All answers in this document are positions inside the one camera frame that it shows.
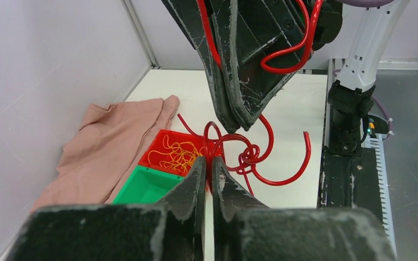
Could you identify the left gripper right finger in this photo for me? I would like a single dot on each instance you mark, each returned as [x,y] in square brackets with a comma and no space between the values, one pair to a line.
[247,229]

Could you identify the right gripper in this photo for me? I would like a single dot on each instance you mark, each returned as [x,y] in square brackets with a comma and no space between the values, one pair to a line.
[258,42]

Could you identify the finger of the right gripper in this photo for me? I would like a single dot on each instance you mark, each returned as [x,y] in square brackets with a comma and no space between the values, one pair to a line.
[187,16]

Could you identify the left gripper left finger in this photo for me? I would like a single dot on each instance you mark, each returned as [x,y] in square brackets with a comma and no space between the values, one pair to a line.
[170,229]

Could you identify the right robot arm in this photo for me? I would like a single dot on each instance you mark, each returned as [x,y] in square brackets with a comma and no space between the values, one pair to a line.
[359,70]

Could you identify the green plastic bin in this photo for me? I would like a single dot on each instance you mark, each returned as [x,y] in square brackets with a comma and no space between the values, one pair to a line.
[146,185]

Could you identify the red plastic bin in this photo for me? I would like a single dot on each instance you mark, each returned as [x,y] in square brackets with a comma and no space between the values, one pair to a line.
[173,152]

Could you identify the pink cloth shorts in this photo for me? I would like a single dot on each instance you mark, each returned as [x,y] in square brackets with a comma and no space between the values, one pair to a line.
[98,160]

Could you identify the white cable duct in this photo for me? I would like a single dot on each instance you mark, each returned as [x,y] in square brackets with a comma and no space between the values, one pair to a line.
[377,143]

